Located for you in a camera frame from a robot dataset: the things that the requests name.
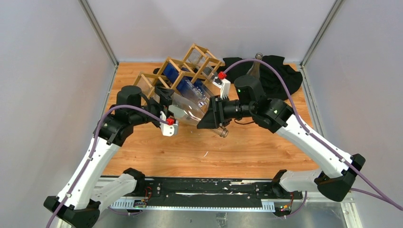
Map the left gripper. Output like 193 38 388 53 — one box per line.
131 87 174 126

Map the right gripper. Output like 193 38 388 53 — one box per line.
197 95 255 130

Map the clear bottle pale label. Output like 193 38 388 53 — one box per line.
167 93 229 139

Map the clear bottle black gold label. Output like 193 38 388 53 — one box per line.
246 53 263 79

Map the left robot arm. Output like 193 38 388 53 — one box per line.
44 85 178 228

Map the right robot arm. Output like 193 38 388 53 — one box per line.
197 76 365 202

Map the small clear bottle lower left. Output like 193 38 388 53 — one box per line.
137 77 164 97

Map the blue square bottle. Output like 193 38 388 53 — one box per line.
163 63 213 109

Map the wooden wine rack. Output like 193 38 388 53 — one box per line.
134 44 225 98

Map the clear bottle behind rack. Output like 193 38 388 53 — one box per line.
187 49 216 82

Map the black cloth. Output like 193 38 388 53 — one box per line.
227 55 303 100

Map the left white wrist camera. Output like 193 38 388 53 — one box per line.
160 111 179 137

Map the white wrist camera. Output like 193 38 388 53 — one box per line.
213 76 231 99
160 111 179 137

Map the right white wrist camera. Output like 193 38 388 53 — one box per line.
213 76 231 99

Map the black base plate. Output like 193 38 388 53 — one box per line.
115 177 304 209

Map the aluminium rail frame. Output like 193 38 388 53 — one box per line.
57 176 363 228

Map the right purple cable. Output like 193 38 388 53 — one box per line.
218 58 403 219

